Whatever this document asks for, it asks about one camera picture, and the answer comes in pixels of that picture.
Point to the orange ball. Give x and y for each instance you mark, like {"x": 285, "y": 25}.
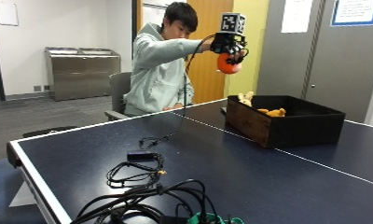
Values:
{"x": 226, "y": 66}

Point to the wooden door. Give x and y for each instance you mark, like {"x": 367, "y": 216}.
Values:
{"x": 209, "y": 53}

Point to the white marker cube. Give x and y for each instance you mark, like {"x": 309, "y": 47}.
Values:
{"x": 232, "y": 22}

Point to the cream plush rabbit toy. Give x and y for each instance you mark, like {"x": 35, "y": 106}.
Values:
{"x": 246, "y": 98}

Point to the white paper sheet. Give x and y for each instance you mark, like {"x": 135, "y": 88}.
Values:
{"x": 296, "y": 15}

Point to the the person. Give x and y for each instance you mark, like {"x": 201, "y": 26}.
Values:
{"x": 157, "y": 71}

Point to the grey cabinet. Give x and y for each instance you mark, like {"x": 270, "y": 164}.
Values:
{"x": 318, "y": 53}

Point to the orange plush toy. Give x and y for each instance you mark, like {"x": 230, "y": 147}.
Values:
{"x": 274, "y": 112}

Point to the dark wooden storage box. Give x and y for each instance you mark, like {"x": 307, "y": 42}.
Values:
{"x": 294, "y": 124}

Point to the grey office chair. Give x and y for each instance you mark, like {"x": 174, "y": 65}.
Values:
{"x": 117, "y": 93}

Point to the blue framed notice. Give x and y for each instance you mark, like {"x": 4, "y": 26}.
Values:
{"x": 355, "y": 12}

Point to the stainless steel waste bin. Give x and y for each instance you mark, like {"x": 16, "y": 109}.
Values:
{"x": 83, "y": 73}

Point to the small black adapter box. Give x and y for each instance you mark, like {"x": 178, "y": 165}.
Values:
{"x": 139, "y": 155}

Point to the green plastic object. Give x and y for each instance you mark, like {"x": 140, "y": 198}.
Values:
{"x": 213, "y": 219}

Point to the white wall board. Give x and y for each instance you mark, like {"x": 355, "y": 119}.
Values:
{"x": 6, "y": 12}

